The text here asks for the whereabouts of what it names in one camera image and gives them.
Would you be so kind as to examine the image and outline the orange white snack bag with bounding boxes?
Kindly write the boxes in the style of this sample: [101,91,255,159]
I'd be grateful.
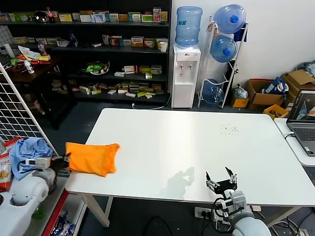
[0,153,13,192]

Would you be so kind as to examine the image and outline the small white side table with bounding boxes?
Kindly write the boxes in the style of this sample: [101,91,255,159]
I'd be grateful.
[274,117,315,167]

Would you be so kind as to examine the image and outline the large white table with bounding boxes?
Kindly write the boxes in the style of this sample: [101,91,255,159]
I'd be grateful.
[65,107,315,228]

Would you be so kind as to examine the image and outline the cola bottle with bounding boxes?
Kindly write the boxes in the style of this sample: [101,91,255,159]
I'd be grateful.
[46,7,56,24]

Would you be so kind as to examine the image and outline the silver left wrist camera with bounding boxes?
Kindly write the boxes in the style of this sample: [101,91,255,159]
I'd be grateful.
[24,158,52,171]

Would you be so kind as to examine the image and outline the clear plastic bag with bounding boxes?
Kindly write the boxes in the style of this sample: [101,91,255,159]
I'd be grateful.
[232,84,249,99]

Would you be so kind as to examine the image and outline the white metal jug rack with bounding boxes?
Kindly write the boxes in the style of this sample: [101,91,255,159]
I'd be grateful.
[198,16,249,110]

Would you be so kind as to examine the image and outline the scattered dark crumbs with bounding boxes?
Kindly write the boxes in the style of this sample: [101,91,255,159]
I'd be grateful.
[220,124,240,135]

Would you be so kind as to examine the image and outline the tall pink box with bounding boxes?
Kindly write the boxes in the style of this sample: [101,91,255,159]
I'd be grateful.
[153,6,163,23]

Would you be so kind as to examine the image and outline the yellow snack packet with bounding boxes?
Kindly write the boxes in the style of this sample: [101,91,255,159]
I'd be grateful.
[23,46,52,62]

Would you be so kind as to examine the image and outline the black shelving unit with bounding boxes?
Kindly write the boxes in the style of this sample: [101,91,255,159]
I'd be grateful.
[0,0,172,105]

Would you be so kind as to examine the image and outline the shiny dark round bowl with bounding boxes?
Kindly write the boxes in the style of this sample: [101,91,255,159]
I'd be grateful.
[34,11,49,24]

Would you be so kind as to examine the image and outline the yellow orange medicine box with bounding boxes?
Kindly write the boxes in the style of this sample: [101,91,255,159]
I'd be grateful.
[131,36,145,48]

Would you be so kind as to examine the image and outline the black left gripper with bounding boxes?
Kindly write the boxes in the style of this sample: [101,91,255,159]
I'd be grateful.
[51,152,72,171]

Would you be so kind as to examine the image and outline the blue denim cloth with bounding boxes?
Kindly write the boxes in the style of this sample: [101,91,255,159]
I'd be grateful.
[296,59,315,77]

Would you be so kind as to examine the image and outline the bowl with green bags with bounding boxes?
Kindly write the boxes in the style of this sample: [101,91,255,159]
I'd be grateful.
[82,61,111,76]

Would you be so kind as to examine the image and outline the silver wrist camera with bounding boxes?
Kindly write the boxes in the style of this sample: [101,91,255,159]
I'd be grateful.
[220,191,248,214]
[24,158,52,171]

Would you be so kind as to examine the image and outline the white floor cable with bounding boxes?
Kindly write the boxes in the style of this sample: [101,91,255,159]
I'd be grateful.
[131,92,173,111]

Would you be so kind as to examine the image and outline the grey laptop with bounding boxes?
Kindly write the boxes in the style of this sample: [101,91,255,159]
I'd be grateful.
[286,88,315,157]

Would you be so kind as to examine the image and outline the dark blue rag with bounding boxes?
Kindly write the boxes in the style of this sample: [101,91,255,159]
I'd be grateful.
[233,23,248,42]

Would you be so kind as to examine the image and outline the yellow plastic bin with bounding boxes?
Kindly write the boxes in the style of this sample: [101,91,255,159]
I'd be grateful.
[263,104,290,120]

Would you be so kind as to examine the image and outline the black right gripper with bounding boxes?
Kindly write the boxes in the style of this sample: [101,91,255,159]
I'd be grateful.
[206,166,239,195]

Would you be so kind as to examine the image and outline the blue bag white rolls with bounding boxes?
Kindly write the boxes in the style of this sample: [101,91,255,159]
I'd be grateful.
[262,77,290,94]

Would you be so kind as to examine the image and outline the green plastic bottle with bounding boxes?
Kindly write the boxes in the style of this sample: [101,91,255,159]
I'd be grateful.
[31,206,46,220]

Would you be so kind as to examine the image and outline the white power strip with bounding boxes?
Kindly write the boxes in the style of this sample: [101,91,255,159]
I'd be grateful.
[194,206,217,220]

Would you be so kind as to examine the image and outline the white blue medicine box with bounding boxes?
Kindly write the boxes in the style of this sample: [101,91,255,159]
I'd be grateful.
[91,13,107,24]

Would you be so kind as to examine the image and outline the beige rag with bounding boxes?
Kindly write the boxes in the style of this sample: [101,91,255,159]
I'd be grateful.
[207,21,220,39]

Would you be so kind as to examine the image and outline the white thermos bottle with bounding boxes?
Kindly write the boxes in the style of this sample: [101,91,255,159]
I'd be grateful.
[3,44,15,59]

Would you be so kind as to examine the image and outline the light blue crumpled cloth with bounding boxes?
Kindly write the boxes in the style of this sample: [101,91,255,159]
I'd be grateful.
[9,137,54,180]

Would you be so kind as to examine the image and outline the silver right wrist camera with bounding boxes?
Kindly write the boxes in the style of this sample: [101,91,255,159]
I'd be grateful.
[220,191,248,214]

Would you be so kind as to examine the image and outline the dark blue bottle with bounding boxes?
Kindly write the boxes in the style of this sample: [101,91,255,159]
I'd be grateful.
[69,31,79,48]

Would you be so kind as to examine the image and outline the small yellow box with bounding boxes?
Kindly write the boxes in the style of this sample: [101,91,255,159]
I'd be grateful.
[231,97,250,109]

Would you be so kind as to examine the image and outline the white water dispenser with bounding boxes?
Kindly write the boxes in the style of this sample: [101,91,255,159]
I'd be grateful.
[171,44,202,109]

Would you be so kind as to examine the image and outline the closed cardboard box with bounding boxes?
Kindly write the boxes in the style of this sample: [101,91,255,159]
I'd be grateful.
[281,69,315,99]

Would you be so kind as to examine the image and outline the blue water jug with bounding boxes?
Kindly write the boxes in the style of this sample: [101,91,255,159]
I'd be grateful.
[175,6,204,49]
[203,78,225,105]
[210,35,238,63]
[213,3,247,34]

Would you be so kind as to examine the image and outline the dark wooden table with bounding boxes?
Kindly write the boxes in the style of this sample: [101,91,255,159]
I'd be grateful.
[0,55,78,131]

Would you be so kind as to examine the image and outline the open cardboard box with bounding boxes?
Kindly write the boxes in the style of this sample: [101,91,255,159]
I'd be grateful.
[245,78,286,111]

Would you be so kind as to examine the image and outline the black rounded object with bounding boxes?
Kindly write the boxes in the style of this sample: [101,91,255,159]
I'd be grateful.
[141,216,173,236]

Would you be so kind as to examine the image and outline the purple drink bottle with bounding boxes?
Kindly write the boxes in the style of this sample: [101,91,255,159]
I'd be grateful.
[37,40,48,56]

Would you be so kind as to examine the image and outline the orange t-shirt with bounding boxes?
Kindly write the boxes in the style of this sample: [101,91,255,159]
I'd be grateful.
[65,142,121,177]

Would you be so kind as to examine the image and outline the white wire grid panel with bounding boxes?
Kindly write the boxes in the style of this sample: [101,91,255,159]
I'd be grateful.
[0,61,71,177]

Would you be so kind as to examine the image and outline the blue white packet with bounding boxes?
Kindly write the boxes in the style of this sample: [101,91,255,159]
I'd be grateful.
[50,208,76,236]

